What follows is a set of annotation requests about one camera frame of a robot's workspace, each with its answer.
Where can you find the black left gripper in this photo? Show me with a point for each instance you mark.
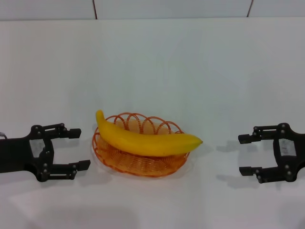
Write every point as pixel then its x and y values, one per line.
pixel 16 155

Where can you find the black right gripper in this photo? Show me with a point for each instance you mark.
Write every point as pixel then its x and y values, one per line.
pixel 297 162

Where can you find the yellow banana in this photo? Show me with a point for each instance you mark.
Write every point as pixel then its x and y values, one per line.
pixel 143 143

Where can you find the orange woven plastic basket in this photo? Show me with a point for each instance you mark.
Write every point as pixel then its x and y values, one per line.
pixel 143 167

